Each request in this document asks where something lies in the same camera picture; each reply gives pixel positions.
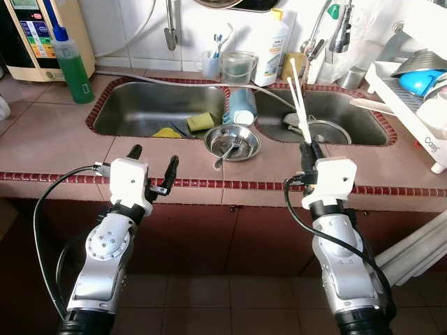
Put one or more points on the white tongs green clip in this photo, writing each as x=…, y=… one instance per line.
x=304, y=125

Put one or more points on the steel sink basin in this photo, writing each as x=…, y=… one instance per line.
x=335, y=108
x=140, y=108

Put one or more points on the beige water ionizer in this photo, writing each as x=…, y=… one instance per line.
x=77, y=42

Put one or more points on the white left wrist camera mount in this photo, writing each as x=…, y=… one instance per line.
x=129, y=181

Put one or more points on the round steel bowl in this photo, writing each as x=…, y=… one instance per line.
x=241, y=148

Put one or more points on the clear plastic bucket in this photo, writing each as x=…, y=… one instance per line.
x=237, y=70

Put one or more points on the plain white mug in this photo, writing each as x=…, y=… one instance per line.
x=434, y=115

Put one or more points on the white dish rack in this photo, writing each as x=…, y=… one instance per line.
x=391, y=91

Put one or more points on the small steel cup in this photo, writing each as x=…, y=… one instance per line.
x=349, y=78

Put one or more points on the chrome gooseneck faucet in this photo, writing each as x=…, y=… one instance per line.
x=342, y=35

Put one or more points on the white leaning frame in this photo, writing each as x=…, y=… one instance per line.
x=415, y=248

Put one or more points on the grey steel basin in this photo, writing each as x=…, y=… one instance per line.
x=419, y=61

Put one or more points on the blue ceramic mug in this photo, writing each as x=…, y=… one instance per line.
x=242, y=105

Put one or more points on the black utensil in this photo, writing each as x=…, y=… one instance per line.
x=183, y=130

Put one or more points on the yellow green scouring sponge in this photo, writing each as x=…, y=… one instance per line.
x=201, y=121

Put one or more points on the blue white toothbrush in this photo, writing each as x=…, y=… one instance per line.
x=222, y=45

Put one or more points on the plain yellow sponge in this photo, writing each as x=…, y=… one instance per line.
x=293, y=66

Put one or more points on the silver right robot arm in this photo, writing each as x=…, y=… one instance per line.
x=346, y=265

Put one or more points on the white ionizer tube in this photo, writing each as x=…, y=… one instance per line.
x=143, y=28

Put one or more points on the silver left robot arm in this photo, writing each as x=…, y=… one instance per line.
x=105, y=258

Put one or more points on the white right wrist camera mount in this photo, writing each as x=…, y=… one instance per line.
x=332, y=181

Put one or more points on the green liquid bottle blue cap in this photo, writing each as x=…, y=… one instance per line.
x=73, y=77

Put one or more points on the chrome wall tap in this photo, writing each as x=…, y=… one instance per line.
x=172, y=31

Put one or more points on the blue plastic bowl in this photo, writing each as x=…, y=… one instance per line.
x=415, y=84

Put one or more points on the yellow plastic bowl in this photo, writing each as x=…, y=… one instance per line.
x=167, y=132

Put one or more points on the round steel strainer lid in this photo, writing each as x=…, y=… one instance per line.
x=332, y=134

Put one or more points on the clear plastic bag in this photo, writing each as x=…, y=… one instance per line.
x=370, y=35

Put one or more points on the white detergent bottle yellow cap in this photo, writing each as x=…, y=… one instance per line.
x=271, y=52

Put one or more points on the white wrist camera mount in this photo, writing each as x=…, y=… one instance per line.
x=129, y=181
x=332, y=181

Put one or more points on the white bottle green cap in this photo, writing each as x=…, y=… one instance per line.
x=334, y=10

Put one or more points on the clear toothbrush cup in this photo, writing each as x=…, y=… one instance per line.
x=209, y=68

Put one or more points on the hanging steel pan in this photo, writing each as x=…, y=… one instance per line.
x=234, y=4

